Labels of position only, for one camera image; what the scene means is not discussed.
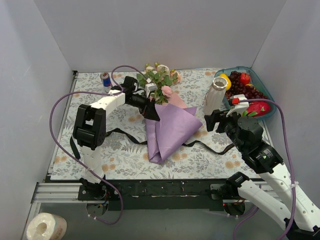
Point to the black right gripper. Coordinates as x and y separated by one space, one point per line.
217 122

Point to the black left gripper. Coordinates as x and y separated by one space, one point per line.
146 108

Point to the purple wrapping paper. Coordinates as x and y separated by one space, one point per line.
176 126

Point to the pink rose flower bunch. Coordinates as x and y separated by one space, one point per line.
162 77

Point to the pink wrapping paper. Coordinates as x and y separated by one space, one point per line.
175 100

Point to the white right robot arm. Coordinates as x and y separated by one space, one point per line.
293 211

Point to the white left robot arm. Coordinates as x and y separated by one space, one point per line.
89 131

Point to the white ribbed ceramic vase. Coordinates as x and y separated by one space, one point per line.
214 96

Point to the floral patterned table mat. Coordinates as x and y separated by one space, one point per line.
125 156

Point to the yellow pepper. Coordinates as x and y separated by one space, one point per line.
229 84

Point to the dark purple grape bunch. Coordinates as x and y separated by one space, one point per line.
237 88

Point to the pink dragon fruit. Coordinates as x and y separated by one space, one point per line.
257 109

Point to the red apple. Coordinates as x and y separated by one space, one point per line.
245 78

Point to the red bull drink can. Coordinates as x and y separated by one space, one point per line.
106 81

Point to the teal plastic fruit tray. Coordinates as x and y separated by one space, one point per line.
255 80

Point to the white toilet paper roll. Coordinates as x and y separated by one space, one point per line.
46 226

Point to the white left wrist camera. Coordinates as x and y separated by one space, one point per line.
149 87

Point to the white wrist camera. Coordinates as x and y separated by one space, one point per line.
149 87
238 104

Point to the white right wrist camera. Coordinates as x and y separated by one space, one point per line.
238 104

